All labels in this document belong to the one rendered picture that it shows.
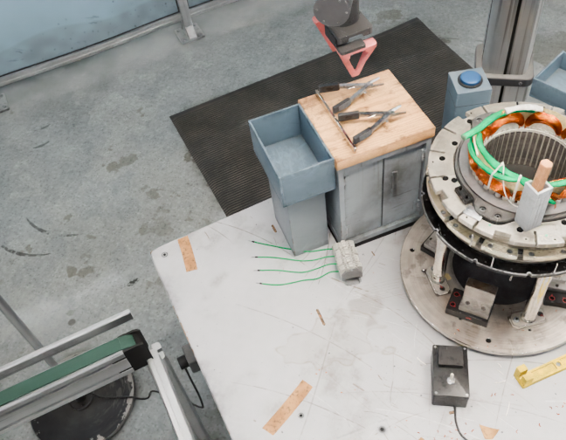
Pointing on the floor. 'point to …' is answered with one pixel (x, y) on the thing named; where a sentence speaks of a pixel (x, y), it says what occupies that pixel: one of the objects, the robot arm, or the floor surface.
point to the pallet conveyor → (90, 379)
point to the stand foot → (44, 427)
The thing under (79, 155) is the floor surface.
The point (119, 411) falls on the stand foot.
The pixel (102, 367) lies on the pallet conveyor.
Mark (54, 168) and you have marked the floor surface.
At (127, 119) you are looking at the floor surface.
